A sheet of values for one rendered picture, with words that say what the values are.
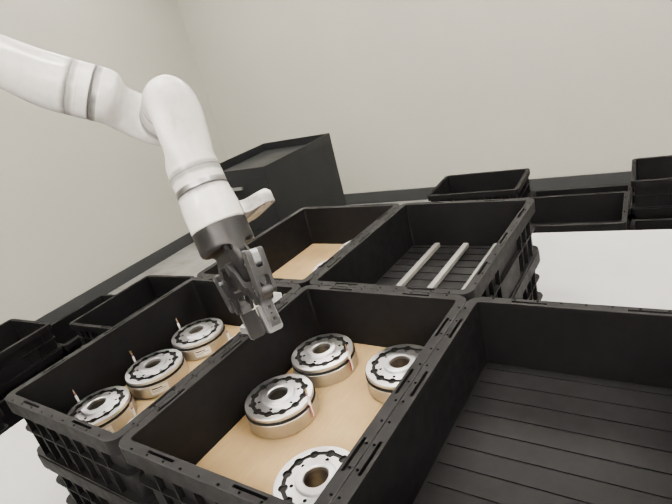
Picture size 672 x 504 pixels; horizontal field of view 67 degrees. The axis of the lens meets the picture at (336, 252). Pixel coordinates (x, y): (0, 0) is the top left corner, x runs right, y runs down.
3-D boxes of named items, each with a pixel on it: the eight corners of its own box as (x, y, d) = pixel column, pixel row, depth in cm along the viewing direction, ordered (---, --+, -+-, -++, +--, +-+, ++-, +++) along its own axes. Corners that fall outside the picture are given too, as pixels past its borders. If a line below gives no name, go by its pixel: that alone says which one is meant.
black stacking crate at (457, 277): (480, 364, 77) (470, 298, 73) (322, 340, 94) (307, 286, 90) (540, 251, 106) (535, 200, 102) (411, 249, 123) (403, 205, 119)
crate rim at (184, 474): (320, 548, 44) (313, 528, 43) (119, 459, 61) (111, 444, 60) (472, 309, 73) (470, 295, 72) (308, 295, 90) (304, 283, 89)
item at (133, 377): (158, 348, 96) (157, 345, 96) (194, 354, 91) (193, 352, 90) (114, 381, 89) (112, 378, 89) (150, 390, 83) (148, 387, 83)
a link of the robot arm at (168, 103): (236, 169, 65) (222, 192, 72) (187, 62, 66) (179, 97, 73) (183, 184, 61) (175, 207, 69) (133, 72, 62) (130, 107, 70)
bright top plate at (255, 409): (286, 430, 66) (285, 426, 66) (231, 415, 72) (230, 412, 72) (326, 382, 74) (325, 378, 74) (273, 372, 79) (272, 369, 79)
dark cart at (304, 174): (312, 341, 253) (261, 168, 221) (244, 334, 277) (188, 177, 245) (365, 282, 301) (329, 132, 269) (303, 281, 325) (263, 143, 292)
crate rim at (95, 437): (196, 286, 107) (192, 276, 107) (308, 295, 90) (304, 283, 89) (7, 410, 78) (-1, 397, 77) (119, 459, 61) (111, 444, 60)
